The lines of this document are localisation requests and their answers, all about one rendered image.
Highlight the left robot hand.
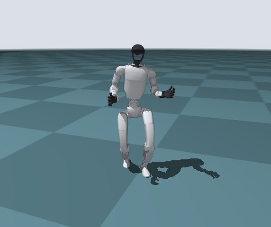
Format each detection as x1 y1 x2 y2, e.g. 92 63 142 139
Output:
159 86 175 98

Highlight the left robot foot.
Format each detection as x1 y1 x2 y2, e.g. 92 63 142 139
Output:
140 164 150 177

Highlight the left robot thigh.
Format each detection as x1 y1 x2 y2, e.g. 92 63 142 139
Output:
141 108 154 152

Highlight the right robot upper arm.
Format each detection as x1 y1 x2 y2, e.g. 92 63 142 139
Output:
112 66 126 92

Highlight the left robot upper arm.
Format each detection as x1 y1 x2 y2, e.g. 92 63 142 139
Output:
147 68 158 95

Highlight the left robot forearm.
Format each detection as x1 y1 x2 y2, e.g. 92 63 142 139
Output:
154 89 162 99

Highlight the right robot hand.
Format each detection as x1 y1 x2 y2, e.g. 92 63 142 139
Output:
108 93 117 106

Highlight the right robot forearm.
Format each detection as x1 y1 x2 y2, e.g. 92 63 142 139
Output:
109 86 119 102

